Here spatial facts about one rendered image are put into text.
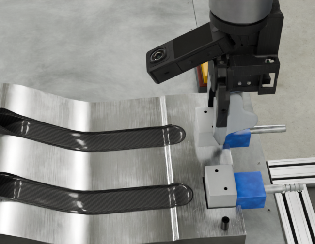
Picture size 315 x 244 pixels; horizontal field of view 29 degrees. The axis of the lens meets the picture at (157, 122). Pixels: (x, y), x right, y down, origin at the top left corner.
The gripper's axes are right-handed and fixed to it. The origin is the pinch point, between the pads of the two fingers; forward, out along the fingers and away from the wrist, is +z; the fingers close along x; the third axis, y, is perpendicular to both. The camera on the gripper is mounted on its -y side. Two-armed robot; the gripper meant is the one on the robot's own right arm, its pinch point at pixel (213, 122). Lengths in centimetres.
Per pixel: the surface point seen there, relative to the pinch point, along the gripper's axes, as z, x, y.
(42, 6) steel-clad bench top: 11, 45, -29
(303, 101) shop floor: 91, 91, 49
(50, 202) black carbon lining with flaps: 1.4, -11.3, -22.9
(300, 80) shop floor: 91, 102, 50
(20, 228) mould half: -0.7, -16.5, -26.0
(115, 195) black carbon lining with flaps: 3.1, -9.6, -14.5
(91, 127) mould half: 2.8, 3.1, -17.7
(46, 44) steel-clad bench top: 11.0, 33.1, -27.5
